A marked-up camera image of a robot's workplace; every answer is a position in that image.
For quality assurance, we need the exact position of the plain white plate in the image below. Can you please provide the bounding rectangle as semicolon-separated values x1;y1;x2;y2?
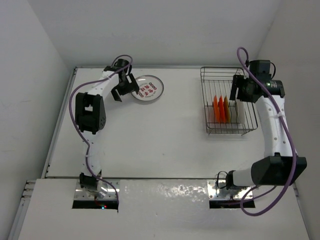
235;100;246;126

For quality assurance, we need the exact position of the white plate red lettering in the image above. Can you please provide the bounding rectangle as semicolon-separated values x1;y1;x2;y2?
131;75;165;103

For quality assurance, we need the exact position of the yellow rimmed dark plate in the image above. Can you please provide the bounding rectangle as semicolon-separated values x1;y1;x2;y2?
223;96;231;123

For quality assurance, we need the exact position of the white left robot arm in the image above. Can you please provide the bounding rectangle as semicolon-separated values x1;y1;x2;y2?
69;55;139;192

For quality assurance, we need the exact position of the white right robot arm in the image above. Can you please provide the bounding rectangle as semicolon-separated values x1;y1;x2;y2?
225;60;307;190

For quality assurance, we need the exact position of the orange plastic plate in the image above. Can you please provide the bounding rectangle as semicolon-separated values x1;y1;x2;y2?
218;96;226;124
212;95;220;123

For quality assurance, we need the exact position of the white front cover panel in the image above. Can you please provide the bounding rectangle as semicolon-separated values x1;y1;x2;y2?
19;178;309;240

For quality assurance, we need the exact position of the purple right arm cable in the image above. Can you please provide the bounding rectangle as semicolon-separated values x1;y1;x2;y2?
236;46;298;216

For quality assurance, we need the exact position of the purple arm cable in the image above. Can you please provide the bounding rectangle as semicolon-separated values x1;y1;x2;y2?
236;46;298;216
69;54;133;203

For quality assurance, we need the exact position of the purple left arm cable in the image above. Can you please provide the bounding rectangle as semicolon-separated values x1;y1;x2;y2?
69;54;133;203

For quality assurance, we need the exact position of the grey wire dish rack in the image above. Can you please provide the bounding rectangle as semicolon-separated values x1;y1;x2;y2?
200;66;258;135

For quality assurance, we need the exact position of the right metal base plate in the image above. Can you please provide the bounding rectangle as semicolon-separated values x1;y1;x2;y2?
207;179;250;202

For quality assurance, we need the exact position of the metal base plate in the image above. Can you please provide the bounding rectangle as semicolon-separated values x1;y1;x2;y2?
73;179;120;201
207;179;250;202

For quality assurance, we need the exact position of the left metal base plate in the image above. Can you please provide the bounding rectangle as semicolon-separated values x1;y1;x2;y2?
73;179;120;201

